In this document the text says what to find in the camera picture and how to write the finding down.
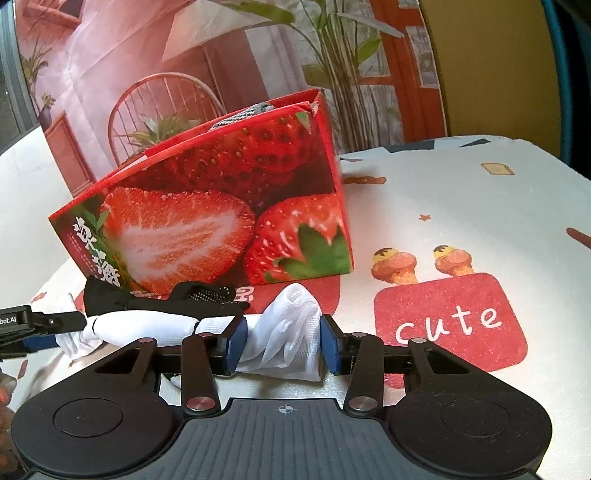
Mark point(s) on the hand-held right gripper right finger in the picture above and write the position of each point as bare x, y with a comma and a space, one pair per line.
330, 344

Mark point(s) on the teal curtain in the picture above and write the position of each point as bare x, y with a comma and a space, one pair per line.
570, 69

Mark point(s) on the white marble panel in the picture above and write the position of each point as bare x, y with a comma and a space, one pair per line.
27, 194

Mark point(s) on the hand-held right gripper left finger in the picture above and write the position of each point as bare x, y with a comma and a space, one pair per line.
233, 344

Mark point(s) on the person's left hand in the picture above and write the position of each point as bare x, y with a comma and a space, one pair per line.
5, 406

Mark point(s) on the printed white tablecloth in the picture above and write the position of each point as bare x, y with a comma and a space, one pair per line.
461, 207

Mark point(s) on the white soft cloth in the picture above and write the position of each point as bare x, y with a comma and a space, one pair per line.
286, 323

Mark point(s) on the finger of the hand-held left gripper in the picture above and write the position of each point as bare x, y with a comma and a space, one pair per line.
60, 321
41, 342

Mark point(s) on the dark window frame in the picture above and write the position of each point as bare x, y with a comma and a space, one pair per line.
11, 69

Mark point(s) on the black soft cloth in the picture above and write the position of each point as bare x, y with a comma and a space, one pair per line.
138, 297

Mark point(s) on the red strawberry print box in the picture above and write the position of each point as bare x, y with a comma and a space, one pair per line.
207, 207

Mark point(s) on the printed room scene wall tapestry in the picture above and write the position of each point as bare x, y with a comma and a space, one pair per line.
138, 55

